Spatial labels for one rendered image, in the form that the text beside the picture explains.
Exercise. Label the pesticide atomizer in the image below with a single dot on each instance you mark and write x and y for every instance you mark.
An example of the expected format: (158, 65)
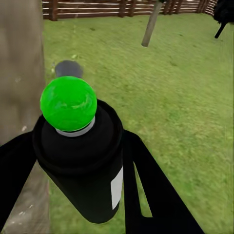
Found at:
(78, 142)

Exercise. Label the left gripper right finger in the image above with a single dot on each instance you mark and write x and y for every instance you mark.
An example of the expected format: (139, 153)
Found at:
(169, 213)

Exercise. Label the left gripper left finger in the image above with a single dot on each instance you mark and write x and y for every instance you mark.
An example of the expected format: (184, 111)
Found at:
(17, 159)

